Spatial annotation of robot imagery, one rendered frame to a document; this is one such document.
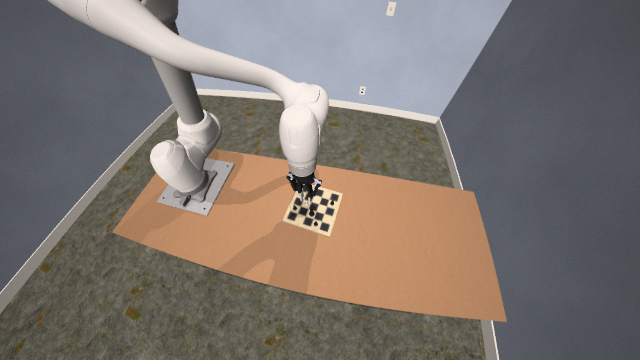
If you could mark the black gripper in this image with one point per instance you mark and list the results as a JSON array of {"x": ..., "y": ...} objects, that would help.
[{"x": 308, "y": 180}]

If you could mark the cream and black chessboard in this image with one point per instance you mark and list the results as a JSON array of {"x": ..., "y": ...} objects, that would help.
[{"x": 325, "y": 213}]

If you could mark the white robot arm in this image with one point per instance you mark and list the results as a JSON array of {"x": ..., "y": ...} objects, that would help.
[{"x": 180, "y": 163}]

